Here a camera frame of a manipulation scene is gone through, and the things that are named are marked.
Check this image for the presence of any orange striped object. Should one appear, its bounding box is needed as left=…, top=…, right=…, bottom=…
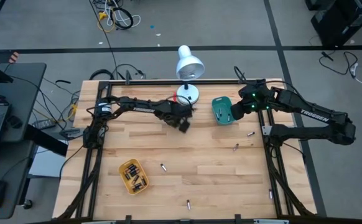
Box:
left=8, top=51, right=20, bottom=65

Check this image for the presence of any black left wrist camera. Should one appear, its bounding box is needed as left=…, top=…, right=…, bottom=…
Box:
left=177, top=119, right=192, bottom=134

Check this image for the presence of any white desk lamp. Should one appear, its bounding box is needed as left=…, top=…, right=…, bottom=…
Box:
left=175, top=44, right=206, bottom=106

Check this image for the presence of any small black desk object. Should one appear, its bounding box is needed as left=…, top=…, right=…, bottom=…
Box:
left=6, top=114, right=24, bottom=129

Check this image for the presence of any teal plastic bin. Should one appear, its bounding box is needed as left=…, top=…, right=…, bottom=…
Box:
left=211, top=95, right=236, bottom=126

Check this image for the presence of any yellow plastic bin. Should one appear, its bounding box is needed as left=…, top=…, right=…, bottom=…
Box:
left=118, top=159, right=150, bottom=196

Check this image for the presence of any black power strip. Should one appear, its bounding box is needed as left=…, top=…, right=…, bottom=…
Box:
left=31, top=118, right=57, bottom=131

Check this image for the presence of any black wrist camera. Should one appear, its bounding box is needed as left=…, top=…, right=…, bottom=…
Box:
left=177, top=119, right=192, bottom=134
left=230, top=102, right=247, bottom=121

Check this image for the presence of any black desk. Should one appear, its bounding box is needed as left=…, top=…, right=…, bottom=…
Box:
left=0, top=62, right=48, bottom=220

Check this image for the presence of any black computer tower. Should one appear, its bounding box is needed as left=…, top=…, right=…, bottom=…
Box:
left=310, top=0, right=362, bottom=48

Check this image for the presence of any long black floor cable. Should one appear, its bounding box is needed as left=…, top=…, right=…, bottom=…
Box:
left=88, top=0, right=119, bottom=78

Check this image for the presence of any white box under desk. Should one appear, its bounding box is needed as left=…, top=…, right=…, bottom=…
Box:
left=27, top=139, right=69, bottom=179

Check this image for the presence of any tangled floor cable bundle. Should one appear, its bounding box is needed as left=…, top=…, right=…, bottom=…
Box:
left=92, top=0, right=142, bottom=34

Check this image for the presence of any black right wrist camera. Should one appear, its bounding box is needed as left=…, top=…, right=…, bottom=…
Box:
left=230, top=102, right=247, bottom=121

